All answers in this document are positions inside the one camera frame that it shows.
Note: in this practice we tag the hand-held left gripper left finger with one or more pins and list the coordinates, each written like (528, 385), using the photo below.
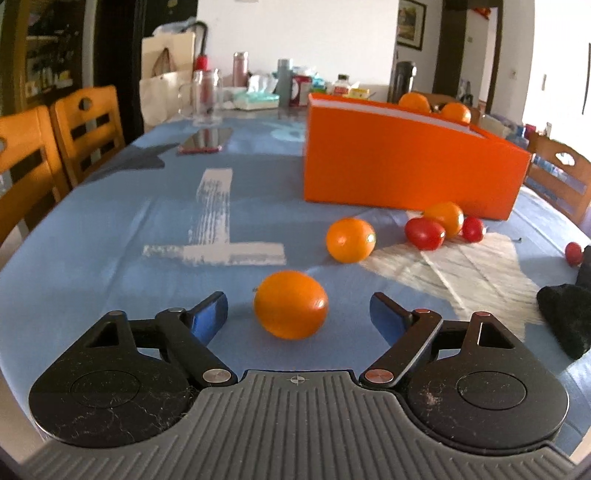
(210, 318)

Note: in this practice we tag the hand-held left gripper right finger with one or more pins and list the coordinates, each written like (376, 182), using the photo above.
(388, 318)

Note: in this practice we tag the small orange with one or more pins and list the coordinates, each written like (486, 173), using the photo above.
(445, 217)
(291, 304)
(351, 240)

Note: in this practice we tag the red cherry tomato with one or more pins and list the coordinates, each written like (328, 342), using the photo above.
(473, 229)
(573, 254)
(425, 234)

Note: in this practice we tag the blue patterned tablecloth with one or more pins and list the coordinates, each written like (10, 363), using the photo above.
(138, 207)

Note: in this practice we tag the orange cardboard box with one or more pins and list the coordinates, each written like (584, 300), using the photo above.
(392, 161)

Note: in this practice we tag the black fuzzy cloth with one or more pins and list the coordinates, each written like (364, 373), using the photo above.
(565, 314)

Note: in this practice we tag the black smartphone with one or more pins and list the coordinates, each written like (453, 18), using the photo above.
(205, 140)

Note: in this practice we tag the large orange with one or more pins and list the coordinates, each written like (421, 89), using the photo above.
(414, 102)
(456, 113)

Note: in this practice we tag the glass mug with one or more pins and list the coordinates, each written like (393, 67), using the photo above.
(205, 99)

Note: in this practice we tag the wooden chair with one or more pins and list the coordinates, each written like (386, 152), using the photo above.
(23, 175)
(561, 180)
(434, 98)
(87, 134)

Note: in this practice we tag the white paper bag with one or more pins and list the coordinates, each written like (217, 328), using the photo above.
(159, 101)

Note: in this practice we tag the green tissue box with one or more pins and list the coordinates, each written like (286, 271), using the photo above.
(256, 99)

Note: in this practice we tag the yellow box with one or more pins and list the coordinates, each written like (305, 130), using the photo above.
(359, 93)

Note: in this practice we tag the white bottle with black cap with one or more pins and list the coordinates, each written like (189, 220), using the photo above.
(340, 85)

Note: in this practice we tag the black thermos bottle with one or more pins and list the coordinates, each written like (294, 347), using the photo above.
(402, 81)

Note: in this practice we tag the red lidded jar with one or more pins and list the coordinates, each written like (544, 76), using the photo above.
(301, 92)

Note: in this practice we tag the teal plastic box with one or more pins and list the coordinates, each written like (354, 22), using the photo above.
(319, 84)

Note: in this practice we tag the grey bottle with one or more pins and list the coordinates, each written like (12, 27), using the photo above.
(284, 83)

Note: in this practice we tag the pink steel tumbler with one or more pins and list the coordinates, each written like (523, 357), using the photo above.
(240, 69)

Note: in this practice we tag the red umbrella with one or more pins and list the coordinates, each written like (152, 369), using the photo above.
(201, 57)

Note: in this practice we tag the beige paper bag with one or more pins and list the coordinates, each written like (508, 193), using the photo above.
(168, 50)

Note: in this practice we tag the dark display cabinet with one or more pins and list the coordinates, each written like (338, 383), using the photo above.
(51, 55)

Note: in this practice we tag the framed wall picture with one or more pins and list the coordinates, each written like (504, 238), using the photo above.
(411, 23)

